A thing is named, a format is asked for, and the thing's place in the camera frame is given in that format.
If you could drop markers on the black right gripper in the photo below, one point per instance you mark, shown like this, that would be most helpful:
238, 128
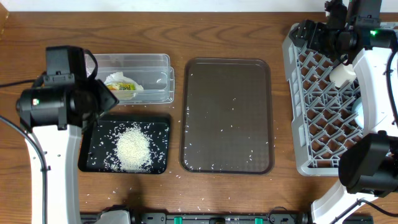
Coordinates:
317, 29

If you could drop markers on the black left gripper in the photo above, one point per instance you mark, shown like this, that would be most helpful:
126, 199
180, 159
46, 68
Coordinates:
107, 99

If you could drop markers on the white tissue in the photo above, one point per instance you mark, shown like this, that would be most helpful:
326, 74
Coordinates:
119, 77

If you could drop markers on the yellow green snack wrapper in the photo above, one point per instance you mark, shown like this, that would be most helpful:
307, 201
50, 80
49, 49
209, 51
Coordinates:
121, 86

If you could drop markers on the cream cup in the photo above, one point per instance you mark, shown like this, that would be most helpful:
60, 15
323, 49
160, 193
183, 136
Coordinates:
342, 74

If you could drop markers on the pile of rice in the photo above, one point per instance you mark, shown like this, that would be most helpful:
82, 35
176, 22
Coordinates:
133, 149

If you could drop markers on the light blue bowl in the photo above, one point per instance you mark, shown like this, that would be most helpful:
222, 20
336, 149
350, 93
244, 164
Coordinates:
357, 109

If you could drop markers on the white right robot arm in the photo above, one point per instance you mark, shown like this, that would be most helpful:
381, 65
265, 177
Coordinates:
368, 170

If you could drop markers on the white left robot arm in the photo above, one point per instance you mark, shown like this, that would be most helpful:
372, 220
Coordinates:
54, 112

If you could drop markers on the grey dishwasher rack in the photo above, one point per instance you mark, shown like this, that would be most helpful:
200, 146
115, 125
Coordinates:
323, 125

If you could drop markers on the clear plastic bin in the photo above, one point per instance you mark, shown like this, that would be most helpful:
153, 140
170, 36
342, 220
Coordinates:
112, 63

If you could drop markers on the black tray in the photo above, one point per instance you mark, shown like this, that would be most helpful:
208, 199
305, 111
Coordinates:
99, 146

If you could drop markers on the brown serving tray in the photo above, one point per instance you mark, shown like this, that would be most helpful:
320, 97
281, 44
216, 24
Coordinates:
227, 117

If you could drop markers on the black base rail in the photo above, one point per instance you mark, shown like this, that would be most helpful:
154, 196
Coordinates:
274, 218

